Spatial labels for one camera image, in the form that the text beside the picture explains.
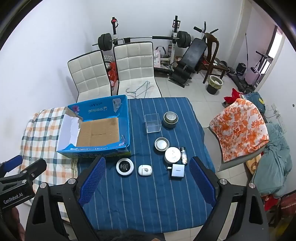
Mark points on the white charger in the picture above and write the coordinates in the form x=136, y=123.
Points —
x=177, y=172

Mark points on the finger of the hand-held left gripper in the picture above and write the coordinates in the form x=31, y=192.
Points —
x=11, y=162
x=32, y=169

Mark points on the black weight bench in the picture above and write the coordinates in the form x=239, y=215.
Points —
x=193, y=55

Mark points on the red plastic bag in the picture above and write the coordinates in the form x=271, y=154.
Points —
x=112, y=74

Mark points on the tin with perforated metal lid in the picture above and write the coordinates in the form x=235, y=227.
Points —
x=170, y=119

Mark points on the white compact with black label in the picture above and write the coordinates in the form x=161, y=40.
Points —
x=125, y=166

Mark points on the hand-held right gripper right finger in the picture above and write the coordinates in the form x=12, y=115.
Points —
x=203, y=183

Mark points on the teal blanket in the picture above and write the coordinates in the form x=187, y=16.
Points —
x=275, y=157

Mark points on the gold tape roll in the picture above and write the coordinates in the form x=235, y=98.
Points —
x=161, y=144

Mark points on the orange floral blanket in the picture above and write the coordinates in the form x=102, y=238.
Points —
x=240, y=129

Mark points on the white barbell rack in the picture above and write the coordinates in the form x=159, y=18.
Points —
x=174, y=34

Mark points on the white cream jar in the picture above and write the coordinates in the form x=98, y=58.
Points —
x=172, y=154

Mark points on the plaid cloth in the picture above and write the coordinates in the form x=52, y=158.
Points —
x=41, y=129

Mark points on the white padded chair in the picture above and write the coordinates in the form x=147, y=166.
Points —
x=135, y=67
x=89, y=74

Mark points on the black barbell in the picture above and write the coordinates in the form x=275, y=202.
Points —
x=105, y=41

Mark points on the white oval case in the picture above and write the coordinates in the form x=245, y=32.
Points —
x=145, y=170

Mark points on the brown wooden chair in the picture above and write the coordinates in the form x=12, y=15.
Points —
x=214, y=46

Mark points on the black exercise machine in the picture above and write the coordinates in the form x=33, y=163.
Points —
x=242, y=81

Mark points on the blue cardboard box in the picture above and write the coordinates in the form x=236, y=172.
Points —
x=101, y=109

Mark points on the small glass bottle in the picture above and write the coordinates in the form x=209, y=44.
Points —
x=183, y=155

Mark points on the grey chair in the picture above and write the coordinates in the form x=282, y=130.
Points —
x=215, y=150

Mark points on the clear acrylic box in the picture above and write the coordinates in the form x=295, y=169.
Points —
x=152, y=122

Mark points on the blue striped tablecloth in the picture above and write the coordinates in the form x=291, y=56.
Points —
x=143, y=204

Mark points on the black trash bin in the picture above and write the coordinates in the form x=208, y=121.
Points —
x=214, y=84

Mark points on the red cloth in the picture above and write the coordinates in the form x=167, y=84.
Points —
x=232, y=97

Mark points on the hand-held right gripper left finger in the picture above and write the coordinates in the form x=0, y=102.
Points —
x=92, y=180

